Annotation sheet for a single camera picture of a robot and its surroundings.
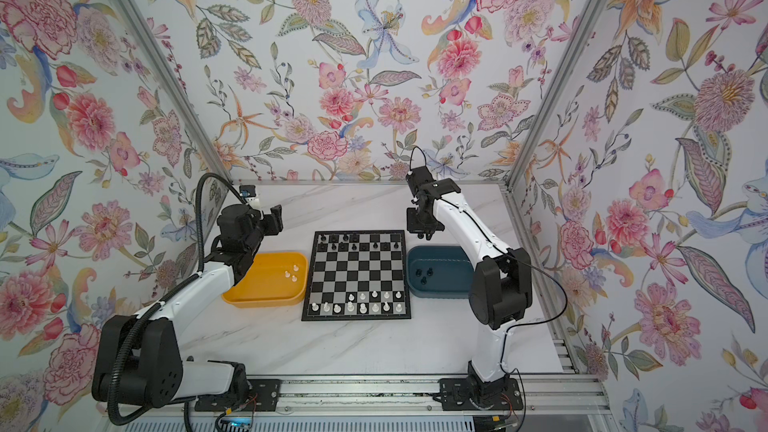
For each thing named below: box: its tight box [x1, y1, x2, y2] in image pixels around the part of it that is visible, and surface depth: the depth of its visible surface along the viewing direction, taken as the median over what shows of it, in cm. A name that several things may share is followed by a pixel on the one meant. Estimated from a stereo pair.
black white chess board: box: [301, 229, 411, 321], surface depth 95 cm
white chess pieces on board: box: [311, 290, 403, 313], surface depth 87 cm
